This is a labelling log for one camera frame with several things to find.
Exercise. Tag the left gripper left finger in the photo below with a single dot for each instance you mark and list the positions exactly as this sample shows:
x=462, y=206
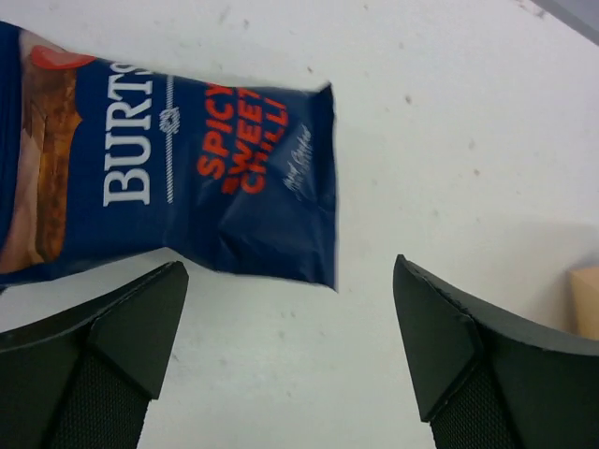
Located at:
x=84, y=377

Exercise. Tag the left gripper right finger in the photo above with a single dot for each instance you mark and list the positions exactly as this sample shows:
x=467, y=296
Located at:
x=485, y=377

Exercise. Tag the brown paper bag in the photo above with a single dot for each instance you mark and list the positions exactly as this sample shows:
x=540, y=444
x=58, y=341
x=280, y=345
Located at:
x=585, y=293

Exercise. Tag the blue chip snack bag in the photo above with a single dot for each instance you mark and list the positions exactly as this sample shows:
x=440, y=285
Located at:
x=103, y=160

